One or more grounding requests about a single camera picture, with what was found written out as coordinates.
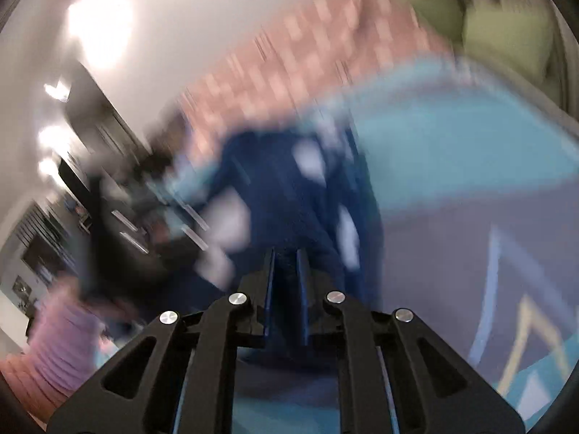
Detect large green pillow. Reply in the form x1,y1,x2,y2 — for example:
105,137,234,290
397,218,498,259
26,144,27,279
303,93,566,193
461,2,555,83

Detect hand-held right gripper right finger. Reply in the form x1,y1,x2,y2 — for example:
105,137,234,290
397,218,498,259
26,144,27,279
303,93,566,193
296,248,525,434

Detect blue fleece garment white dots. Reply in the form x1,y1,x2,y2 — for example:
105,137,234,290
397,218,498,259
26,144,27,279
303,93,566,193
199,122,386,371

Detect small green pillow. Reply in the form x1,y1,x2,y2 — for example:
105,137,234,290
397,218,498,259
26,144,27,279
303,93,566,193
393,0,468,42

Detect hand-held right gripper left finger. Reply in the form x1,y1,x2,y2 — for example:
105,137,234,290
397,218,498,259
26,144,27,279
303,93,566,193
46,248,276,434

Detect turquoise printed bed blanket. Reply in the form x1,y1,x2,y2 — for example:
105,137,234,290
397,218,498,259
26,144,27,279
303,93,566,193
165,50,579,434

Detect pink polka dot sheet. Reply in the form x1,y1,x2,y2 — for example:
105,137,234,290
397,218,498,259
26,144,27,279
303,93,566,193
176,0,458,166

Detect person's left forearm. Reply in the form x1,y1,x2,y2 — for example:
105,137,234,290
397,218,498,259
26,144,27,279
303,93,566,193
25,280,119,408

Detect dark cabinet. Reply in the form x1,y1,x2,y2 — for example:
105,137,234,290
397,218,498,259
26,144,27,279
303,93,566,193
58,61,155,202

